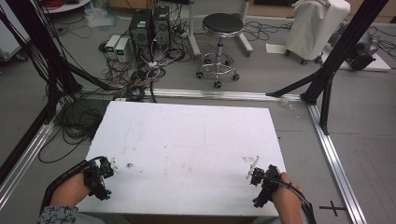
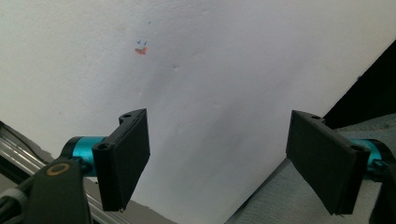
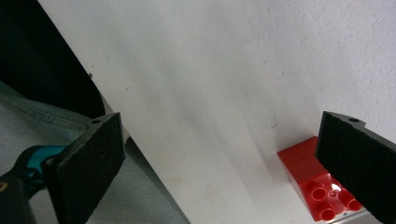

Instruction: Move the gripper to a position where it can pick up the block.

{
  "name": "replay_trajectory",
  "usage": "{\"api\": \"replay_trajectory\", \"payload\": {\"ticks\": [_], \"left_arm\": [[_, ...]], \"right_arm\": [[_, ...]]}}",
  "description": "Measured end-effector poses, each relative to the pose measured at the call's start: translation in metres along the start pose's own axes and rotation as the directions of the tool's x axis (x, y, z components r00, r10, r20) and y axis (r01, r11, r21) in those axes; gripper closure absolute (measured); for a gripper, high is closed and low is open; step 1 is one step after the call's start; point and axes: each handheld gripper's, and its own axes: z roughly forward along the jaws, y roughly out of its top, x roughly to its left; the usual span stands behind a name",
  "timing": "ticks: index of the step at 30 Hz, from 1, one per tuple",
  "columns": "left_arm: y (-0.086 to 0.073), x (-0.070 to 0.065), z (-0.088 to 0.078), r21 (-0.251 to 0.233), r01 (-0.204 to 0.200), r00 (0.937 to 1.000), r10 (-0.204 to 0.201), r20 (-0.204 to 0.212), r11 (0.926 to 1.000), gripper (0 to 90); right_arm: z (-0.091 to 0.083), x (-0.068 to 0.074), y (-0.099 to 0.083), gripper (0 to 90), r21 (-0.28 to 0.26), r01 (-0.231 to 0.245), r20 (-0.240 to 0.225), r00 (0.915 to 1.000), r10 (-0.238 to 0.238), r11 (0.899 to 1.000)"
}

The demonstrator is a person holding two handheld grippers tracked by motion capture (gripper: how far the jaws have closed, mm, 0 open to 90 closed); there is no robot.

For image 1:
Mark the white flat board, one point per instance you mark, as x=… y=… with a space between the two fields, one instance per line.
x=378 y=63

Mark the white power supply box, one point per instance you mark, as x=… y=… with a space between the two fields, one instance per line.
x=123 y=49
x=112 y=45

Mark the aluminium floor rail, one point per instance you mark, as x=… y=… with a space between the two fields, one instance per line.
x=334 y=161
x=23 y=158
x=218 y=94

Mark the white desk leg frame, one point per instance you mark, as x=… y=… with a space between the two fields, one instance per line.
x=194 y=40

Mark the clear plastic bag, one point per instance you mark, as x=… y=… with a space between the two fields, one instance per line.
x=101 y=17

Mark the black computer tower green label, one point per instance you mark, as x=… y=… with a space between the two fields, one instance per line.
x=141 y=31

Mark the white round table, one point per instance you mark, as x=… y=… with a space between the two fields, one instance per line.
x=67 y=6

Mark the grey and black machine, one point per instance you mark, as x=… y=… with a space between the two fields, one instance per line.
x=364 y=51

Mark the white cloth covered cart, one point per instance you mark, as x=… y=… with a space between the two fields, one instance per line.
x=314 y=28

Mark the person's right hand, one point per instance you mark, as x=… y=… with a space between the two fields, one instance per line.
x=288 y=196

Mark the person's left hand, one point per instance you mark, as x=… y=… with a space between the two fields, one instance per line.
x=69 y=190

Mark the black round stool on castors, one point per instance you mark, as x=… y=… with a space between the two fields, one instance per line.
x=221 y=26

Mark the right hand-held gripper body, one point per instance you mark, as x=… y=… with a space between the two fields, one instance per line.
x=267 y=183

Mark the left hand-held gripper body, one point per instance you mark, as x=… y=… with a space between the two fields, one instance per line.
x=96 y=182

